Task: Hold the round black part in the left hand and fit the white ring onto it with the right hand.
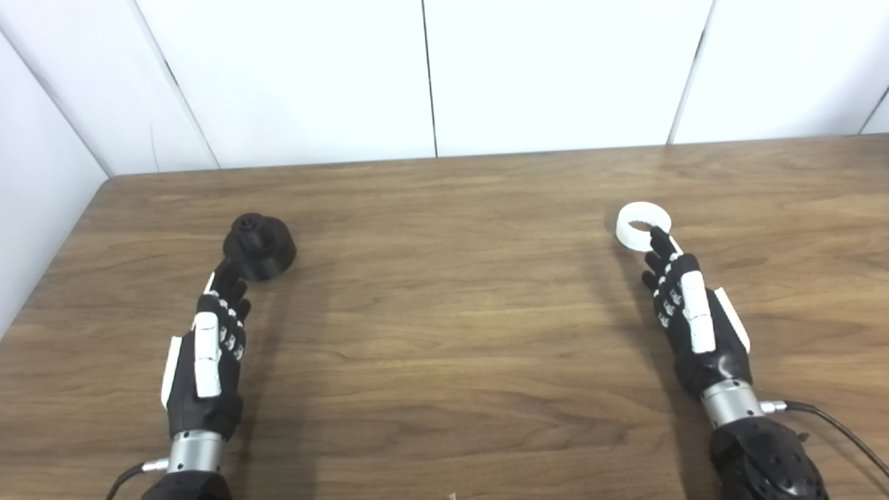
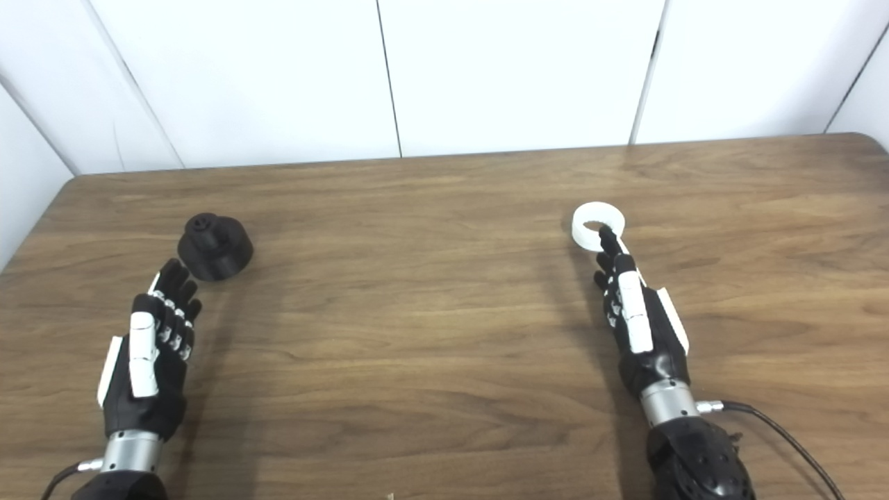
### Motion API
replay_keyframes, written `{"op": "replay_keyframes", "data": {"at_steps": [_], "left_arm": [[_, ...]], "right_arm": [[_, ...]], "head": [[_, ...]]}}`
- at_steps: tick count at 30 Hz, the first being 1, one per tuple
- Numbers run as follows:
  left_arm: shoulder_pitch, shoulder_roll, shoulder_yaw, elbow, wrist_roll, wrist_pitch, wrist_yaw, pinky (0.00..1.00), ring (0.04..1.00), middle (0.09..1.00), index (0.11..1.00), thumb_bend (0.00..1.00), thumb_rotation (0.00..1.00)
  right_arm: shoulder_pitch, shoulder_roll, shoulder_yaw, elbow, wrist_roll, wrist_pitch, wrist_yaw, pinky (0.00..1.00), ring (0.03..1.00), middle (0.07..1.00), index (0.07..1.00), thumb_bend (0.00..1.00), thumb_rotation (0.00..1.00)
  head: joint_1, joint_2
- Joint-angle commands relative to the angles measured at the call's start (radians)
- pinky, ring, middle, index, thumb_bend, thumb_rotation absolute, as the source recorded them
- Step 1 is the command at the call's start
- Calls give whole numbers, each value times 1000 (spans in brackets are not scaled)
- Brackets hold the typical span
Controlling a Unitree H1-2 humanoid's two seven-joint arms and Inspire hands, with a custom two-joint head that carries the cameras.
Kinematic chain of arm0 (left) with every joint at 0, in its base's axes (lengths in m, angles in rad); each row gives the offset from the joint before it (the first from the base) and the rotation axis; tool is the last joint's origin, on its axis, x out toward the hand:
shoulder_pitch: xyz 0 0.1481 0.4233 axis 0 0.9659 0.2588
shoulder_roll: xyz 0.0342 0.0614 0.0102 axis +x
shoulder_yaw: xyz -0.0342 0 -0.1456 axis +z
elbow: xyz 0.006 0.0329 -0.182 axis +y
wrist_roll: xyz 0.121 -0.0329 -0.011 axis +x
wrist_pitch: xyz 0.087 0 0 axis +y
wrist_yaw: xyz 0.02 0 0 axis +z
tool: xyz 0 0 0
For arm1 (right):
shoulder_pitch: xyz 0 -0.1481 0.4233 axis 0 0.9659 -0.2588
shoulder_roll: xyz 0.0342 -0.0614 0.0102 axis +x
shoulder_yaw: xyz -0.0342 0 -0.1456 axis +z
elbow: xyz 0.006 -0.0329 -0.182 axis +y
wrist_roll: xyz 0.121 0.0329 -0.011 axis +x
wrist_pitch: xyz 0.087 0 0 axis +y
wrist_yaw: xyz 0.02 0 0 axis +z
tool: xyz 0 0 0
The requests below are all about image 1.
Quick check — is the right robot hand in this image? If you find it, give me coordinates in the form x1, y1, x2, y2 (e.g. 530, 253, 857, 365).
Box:
641, 226, 754, 401

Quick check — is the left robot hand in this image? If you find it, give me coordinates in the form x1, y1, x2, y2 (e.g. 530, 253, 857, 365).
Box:
160, 259, 251, 441

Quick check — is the white ring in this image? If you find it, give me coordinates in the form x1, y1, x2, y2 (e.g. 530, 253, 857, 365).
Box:
616, 201, 673, 252

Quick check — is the round black part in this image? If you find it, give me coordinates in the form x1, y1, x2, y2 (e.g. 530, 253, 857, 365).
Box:
222, 213, 298, 282

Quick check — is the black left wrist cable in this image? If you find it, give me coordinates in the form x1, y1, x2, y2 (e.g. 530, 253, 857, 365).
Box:
106, 458, 169, 500

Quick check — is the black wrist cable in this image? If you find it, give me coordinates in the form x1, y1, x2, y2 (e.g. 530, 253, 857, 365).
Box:
760, 399, 889, 480
106, 458, 169, 500

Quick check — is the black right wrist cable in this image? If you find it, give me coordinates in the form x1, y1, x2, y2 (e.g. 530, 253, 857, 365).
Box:
760, 399, 889, 480

